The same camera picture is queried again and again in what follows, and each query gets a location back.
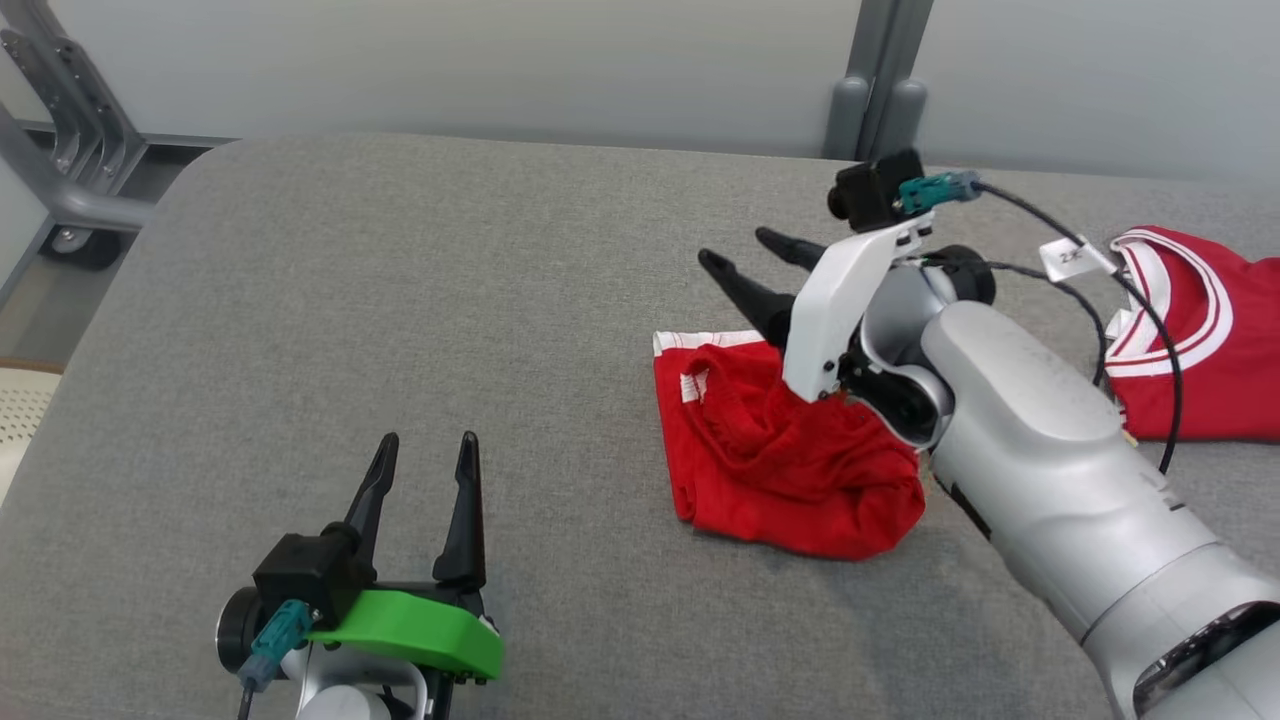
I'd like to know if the cream perforated basket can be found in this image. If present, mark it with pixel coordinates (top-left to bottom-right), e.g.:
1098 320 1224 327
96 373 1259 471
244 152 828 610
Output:
0 362 63 506

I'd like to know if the grey double partition post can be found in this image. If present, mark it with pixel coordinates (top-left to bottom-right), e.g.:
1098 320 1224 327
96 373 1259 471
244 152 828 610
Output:
822 0 933 161

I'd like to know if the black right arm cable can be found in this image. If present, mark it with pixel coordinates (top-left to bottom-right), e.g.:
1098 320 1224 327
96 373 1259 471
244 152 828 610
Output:
898 170 1186 476

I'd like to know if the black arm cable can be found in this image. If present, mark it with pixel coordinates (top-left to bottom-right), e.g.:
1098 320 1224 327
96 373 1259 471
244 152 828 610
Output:
898 170 1186 476
237 598 313 720

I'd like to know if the small white cable tag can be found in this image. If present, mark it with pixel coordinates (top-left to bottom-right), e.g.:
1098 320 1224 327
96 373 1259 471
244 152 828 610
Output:
1040 237 1119 283

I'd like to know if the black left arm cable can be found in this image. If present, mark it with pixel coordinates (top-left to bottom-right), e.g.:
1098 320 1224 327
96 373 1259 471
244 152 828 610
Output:
237 598 313 720

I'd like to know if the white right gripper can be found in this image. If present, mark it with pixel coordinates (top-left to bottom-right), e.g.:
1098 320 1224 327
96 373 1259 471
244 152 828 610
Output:
698 216 937 404

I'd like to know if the red Bulls basketball jersey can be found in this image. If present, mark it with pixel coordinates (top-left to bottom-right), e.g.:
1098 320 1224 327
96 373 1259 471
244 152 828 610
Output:
1095 226 1280 443

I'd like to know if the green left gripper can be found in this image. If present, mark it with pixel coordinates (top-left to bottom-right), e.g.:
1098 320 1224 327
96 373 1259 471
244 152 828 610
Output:
305 431 504 686

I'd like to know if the grey metal bracket frame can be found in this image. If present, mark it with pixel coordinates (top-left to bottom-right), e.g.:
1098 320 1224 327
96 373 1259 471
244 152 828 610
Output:
0 0 161 273

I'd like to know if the red basketball shorts white stripe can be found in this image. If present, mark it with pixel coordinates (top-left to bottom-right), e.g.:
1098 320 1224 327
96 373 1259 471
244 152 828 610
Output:
653 330 927 561

